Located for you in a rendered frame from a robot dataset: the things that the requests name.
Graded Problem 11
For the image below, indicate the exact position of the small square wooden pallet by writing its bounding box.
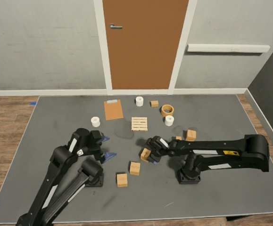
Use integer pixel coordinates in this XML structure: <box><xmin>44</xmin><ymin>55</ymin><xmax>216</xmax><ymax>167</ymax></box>
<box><xmin>132</xmin><ymin>117</ymin><xmax>148</xmax><ymax>131</ymax></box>

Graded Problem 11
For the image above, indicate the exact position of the tan hollow tube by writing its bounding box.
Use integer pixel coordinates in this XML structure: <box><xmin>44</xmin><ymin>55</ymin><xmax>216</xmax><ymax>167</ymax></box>
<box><xmin>161</xmin><ymin>105</ymin><xmax>174</xmax><ymax>117</ymax></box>

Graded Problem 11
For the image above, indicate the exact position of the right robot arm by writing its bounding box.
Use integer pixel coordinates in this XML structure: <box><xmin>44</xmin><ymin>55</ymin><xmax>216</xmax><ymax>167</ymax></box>
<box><xmin>145</xmin><ymin>134</ymin><xmax>270</xmax><ymax>182</ymax></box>

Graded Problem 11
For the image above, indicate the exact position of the tan cardboard carton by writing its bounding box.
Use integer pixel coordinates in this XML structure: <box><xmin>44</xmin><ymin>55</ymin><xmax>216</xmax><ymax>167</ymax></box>
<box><xmin>141</xmin><ymin>148</ymin><xmax>151</xmax><ymax>162</ymax></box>
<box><xmin>117</xmin><ymin>174</ymin><xmax>127</xmax><ymax>187</ymax></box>
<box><xmin>130</xmin><ymin>162</ymin><xmax>140</xmax><ymax>175</ymax></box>
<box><xmin>185</xmin><ymin>130</ymin><xmax>196</xmax><ymax>141</ymax></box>

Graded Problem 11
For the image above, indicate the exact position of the tan flat board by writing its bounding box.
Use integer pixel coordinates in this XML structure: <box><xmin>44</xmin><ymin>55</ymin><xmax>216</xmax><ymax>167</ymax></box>
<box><xmin>104</xmin><ymin>100</ymin><xmax>123</xmax><ymax>120</ymax></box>

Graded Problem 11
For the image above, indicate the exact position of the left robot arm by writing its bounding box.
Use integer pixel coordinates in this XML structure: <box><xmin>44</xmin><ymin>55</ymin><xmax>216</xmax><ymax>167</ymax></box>
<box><xmin>16</xmin><ymin>128</ymin><xmax>105</xmax><ymax>226</ymax></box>

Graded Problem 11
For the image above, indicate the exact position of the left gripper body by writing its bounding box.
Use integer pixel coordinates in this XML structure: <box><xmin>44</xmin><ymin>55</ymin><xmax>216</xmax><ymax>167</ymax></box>
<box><xmin>85</xmin><ymin>142</ymin><xmax>106</xmax><ymax>164</ymax></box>

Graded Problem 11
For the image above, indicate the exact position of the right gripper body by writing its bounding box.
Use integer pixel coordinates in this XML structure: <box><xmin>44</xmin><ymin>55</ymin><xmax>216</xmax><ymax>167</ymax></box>
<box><xmin>148</xmin><ymin>150</ymin><xmax>163</xmax><ymax>163</ymax></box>

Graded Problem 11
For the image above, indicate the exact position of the tan cardboard cube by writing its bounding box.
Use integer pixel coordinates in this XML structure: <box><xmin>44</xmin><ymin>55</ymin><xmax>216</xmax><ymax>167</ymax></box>
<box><xmin>150</xmin><ymin>101</ymin><xmax>158</xmax><ymax>107</ymax></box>

